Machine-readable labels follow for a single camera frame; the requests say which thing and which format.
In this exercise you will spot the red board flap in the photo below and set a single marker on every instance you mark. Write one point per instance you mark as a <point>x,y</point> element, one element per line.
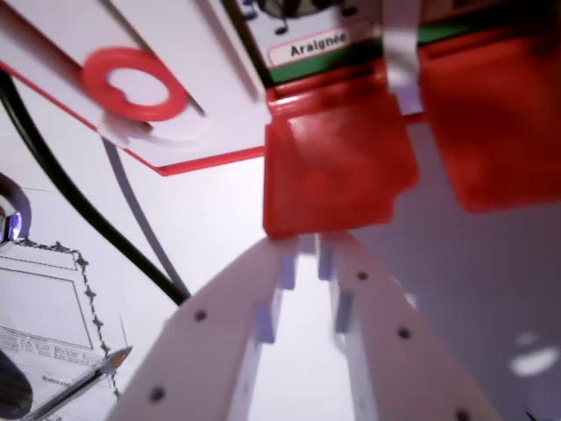
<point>333,175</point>
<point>495,131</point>

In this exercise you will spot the spider picture card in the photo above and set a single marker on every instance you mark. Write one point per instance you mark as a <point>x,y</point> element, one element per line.
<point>315,48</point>

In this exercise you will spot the clear ballpoint pen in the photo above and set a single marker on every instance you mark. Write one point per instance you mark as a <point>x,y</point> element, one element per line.
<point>87,381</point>

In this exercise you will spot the printed paper sheet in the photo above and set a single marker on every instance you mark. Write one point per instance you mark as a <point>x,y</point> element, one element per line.
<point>44,298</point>

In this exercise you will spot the black headphones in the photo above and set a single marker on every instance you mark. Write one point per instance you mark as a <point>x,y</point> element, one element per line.
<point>13,381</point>

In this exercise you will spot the red and white game board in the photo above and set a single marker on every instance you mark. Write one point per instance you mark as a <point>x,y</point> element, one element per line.
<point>175,44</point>

